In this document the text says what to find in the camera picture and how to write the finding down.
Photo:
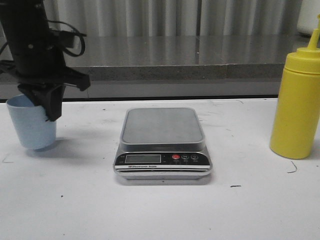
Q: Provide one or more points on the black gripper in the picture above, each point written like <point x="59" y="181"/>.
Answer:
<point x="51" y="85"/>

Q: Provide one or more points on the light blue plastic cup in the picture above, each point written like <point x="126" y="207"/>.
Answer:
<point x="31" y="123"/>

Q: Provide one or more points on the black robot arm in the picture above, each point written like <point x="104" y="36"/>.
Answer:
<point x="38" y="62"/>

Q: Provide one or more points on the silver digital kitchen scale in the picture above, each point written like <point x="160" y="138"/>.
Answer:
<point x="162" y="143"/>

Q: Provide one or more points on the white pleated curtain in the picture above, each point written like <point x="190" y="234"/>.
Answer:
<point x="168" y="18"/>

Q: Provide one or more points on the grey stone counter ledge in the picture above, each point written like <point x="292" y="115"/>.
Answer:
<point x="177" y="59"/>

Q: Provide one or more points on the yellow squeeze bottle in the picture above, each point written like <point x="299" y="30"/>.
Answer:
<point x="298" y="105"/>

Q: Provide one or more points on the white container in background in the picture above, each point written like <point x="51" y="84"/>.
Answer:
<point x="308" y="17"/>

